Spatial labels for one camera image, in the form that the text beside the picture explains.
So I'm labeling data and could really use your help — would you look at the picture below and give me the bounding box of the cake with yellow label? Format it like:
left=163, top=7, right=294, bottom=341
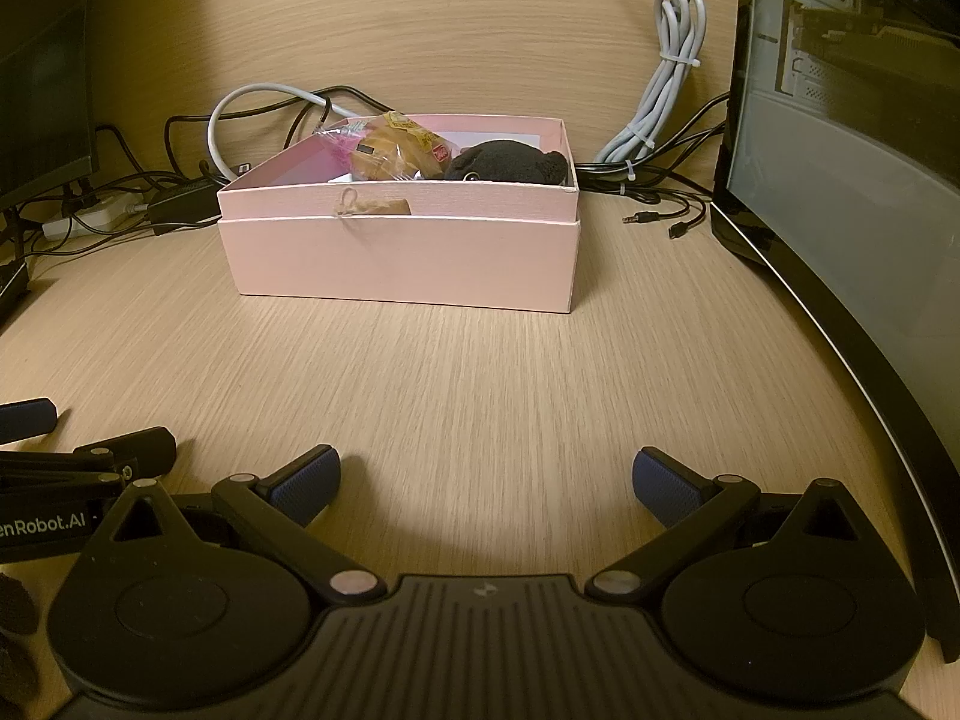
left=351, top=111, right=457, bottom=182

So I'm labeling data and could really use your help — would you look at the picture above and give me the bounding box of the black computer case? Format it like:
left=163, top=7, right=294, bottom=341
left=711, top=0, right=960, bottom=661

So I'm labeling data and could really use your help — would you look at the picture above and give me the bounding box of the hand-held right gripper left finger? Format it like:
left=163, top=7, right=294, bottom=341
left=111, top=444, right=382, bottom=605

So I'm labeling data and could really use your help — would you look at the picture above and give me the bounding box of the brown paper tag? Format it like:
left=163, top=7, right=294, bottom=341
left=334, top=187, right=413, bottom=218

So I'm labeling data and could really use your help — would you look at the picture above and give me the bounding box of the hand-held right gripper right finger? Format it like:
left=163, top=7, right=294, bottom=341
left=585, top=446, right=863, bottom=605

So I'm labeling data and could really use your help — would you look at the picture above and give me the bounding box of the black monitor base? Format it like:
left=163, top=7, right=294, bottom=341
left=0, top=261, right=32, bottom=327

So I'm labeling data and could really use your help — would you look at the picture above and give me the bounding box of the bundled white cable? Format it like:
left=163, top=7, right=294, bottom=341
left=595, top=0, right=707, bottom=166

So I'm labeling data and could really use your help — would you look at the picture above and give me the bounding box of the black plush toy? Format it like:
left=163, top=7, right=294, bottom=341
left=442, top=139, right=571, bottom=185

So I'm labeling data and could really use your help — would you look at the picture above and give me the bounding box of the white power strip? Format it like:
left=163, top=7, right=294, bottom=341
left=41, top=191, right=151, bottom=241

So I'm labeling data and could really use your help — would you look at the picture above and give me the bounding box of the white looped cable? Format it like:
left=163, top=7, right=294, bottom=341
left=206, top=84, right=353, bottom=181

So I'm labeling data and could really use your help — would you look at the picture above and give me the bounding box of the black monitor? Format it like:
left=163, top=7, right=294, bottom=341
left=0, top=0, right=102, bottom=215

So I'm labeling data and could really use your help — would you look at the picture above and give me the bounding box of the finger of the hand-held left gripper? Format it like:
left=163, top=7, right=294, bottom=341
left=0, top=401, right=59, bottom=442
left=0, top=427, right=177, bottom=500

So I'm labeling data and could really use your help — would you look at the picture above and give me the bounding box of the black power adapter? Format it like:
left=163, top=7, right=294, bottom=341
left=146, top=180, right=226, bottom=230

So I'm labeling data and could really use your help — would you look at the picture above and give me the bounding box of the black usb plug cable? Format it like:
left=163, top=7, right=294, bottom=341
left=667, top=199, right=722, bottom=242

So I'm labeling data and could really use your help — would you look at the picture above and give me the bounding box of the black audio jack cable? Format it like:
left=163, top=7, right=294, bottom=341
left=621, top=195, right=721, bottom=224

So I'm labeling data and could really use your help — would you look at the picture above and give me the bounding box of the pink cardboard box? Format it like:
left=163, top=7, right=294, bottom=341
left=216, top=112, right=582, bottom=314

